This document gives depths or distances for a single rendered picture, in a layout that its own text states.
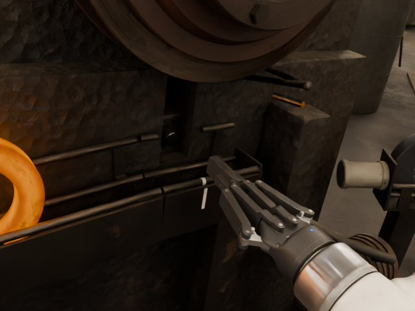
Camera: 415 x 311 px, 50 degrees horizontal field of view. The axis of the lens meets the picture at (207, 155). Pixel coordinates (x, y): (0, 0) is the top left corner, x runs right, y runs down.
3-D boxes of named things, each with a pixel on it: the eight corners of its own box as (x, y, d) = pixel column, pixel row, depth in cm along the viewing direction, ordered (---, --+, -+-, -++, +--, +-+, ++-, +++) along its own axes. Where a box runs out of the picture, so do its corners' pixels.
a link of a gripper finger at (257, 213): (280, 248, 59) (272, 251, 59) (230, 199, 67) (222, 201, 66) (288, 226, 57) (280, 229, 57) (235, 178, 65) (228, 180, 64)
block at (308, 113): (244, 202, 97) (265, 98, 86) (271, 194, 101) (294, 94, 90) (276, 229, 89) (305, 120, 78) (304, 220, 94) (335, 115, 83)
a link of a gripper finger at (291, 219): (293, 224, 58) (300, 221, 59) (243, 176, 65) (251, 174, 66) (284, 246, 60) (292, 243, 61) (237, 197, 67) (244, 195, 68)
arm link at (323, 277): (362, 312, 56) (328, 279, 60) (391, 260, 51) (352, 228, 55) (312, 340, 51) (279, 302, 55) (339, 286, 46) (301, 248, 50)
